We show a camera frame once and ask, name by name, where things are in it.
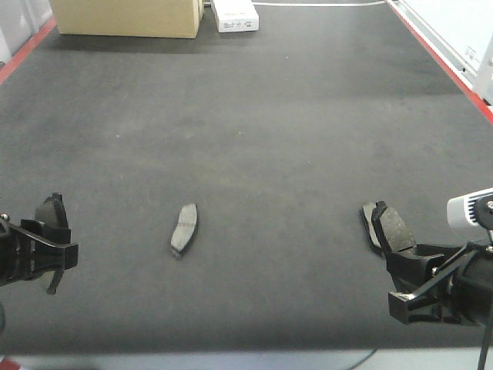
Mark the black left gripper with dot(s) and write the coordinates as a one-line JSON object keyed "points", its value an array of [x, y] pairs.
{"points": [[18, 247]]}

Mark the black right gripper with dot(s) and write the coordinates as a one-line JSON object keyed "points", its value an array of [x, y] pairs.
{"points": [[458, 293]]}

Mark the dark brake pad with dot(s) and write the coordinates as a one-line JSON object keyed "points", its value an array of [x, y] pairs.
{"points": [[185, 230], [391, 232], [366, 214], [52, 215]]}

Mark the cardboard box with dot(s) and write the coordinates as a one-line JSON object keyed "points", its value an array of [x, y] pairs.
{"points": [[173, 19]]}

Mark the white long box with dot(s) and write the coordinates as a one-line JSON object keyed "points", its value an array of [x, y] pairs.
{"points": [[235, 16]]}

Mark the white conveyor side frame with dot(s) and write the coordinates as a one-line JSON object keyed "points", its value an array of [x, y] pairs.
{"points": [[458, 36]]}

